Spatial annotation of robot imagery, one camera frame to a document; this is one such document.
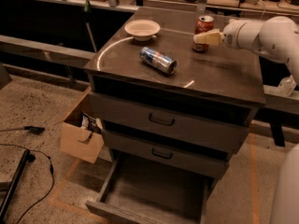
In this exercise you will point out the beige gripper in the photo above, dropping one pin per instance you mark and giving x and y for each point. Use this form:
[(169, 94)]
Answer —
[(233, 34)]

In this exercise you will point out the orange coke can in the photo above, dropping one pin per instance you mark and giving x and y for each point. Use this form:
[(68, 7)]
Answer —
[(204, 23)]

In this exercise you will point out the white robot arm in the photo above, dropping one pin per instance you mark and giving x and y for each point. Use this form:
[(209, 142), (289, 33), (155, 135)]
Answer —
[(277, 40)]

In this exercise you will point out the blue silver energy drink can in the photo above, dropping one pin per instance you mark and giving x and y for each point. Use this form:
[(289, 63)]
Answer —
[(157, 60)]

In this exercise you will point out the grey drawer cabinet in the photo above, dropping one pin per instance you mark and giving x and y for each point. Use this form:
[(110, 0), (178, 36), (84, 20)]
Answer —
[(221, 84)]

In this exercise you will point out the grey top drawer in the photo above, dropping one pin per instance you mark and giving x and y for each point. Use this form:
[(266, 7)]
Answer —
[(202, 132)]

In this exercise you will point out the grey middle drawer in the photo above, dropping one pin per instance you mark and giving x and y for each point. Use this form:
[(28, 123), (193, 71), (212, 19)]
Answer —
[(182, 159)]

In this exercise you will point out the grey open bottom drawer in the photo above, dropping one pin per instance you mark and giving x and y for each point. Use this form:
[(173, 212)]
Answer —
[(140, 191)]

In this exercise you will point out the white paper bowl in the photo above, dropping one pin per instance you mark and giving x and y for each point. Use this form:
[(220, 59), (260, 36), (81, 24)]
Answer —
[(142, 30)]

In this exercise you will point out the clear sanitizer bottle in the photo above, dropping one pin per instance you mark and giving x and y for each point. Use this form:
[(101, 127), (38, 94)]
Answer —
[(286, 86)]

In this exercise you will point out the open cardboard box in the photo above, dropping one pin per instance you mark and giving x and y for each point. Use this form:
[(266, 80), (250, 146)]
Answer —
[(76, 141)]

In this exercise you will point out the black-tipped tool on floor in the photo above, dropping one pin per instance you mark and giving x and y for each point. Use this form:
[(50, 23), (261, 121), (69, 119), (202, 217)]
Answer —
[(31, 129)]

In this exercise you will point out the black bar on floor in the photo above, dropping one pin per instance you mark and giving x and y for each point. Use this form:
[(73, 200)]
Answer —
[(8, 188)]

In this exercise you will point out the green-handled stick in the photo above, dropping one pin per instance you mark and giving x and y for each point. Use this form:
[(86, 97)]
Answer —
[(86, 14)]

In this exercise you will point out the grey metal rail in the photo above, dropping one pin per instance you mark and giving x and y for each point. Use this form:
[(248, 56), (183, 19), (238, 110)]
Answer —
[(45, 52)]

